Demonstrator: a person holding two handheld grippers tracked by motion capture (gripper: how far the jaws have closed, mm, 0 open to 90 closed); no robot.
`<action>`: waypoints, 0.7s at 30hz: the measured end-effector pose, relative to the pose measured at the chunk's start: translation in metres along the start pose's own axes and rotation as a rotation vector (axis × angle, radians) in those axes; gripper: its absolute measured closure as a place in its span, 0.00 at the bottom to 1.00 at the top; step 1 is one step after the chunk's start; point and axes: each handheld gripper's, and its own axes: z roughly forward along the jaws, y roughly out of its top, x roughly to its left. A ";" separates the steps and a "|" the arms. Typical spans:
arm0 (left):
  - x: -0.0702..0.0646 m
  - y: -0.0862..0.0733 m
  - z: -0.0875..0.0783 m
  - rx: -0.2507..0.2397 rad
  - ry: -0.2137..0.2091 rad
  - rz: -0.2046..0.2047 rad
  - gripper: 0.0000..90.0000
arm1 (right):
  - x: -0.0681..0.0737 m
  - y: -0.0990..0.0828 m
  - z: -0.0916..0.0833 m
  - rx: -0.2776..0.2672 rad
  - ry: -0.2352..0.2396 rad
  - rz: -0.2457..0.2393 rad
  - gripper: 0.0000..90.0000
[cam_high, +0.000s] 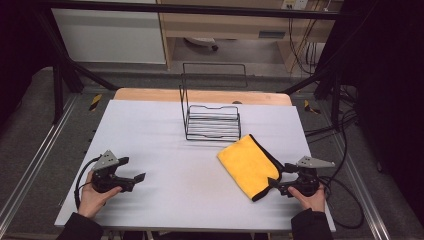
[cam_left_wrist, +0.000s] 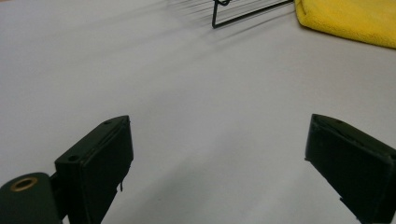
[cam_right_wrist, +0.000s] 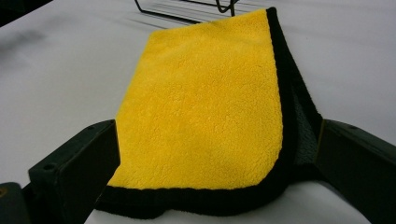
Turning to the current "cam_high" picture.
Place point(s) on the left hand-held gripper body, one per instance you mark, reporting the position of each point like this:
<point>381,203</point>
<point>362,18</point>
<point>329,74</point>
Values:
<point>106,180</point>

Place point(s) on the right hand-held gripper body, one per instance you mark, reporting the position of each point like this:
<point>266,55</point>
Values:
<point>308,181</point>

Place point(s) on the yellow cloth with black edge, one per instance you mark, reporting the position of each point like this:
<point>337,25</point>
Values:
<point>248,166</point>

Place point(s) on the person's right hand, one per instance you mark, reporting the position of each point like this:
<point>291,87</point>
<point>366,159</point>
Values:
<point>310,201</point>

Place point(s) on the person's left hand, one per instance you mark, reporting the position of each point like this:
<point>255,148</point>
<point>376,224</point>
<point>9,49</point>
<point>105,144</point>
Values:
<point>95,198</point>

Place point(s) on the white cabinet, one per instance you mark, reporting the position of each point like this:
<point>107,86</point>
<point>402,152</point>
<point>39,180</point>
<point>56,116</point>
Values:
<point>110,36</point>

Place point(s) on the office chair base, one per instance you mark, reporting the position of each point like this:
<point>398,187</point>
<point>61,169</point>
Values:
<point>201,41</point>

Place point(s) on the aluminium floor rail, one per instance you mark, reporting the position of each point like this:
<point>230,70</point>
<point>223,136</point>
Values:
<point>363,186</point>
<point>33,156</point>

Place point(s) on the wall power outlet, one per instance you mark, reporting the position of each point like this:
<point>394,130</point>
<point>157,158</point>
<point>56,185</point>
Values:
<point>294,4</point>

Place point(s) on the black metal frame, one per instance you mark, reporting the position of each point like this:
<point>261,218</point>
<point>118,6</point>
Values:
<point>200,9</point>

